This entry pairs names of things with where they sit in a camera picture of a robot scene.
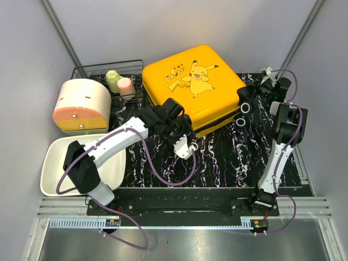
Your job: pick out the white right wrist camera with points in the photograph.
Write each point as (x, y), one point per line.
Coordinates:
(268, 74)

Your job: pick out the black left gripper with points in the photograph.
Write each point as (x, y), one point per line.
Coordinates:
(185, 129)

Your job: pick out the white plastic tray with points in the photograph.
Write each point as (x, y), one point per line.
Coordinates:
(111, 172)

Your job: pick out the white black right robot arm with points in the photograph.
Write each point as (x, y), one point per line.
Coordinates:
(287, 132)

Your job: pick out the pink yellow drawer box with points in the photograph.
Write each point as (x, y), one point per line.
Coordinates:
(83, 107)

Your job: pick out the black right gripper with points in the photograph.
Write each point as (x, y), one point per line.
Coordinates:
(256, 86)

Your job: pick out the yellow Pikachu suitcase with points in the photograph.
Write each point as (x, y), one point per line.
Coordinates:
(212, 94)

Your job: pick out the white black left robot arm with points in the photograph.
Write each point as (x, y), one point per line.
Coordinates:
(83, 160)

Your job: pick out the black wire basket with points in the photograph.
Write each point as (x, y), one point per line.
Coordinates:
(130, 68)

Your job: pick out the pink cup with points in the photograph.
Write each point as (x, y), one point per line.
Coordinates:
(126, 88)

